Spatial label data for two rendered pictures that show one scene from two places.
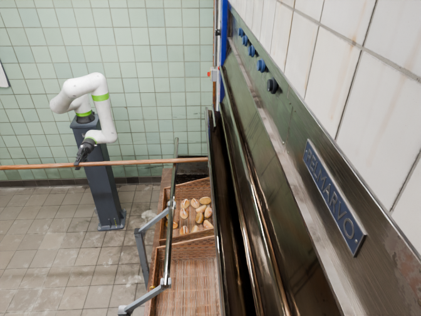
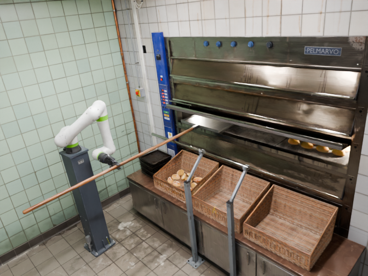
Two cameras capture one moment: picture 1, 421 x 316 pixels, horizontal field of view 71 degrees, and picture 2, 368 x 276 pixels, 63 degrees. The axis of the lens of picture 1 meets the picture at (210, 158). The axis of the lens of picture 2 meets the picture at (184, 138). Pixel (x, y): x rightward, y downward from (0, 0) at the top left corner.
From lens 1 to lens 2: 1.92 m
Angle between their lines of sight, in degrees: 35
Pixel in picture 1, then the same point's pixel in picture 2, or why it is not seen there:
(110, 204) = (102, 223)
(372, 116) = (334, 22)
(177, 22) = (98, 65)
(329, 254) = (331, 65)
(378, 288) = (350, 53)
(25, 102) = not seen: outside the picture
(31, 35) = not seen: outside the picture
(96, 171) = (90, 193)
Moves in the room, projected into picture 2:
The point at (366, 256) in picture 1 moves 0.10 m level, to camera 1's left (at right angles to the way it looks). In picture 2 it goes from (344, 51) to (337, 54)
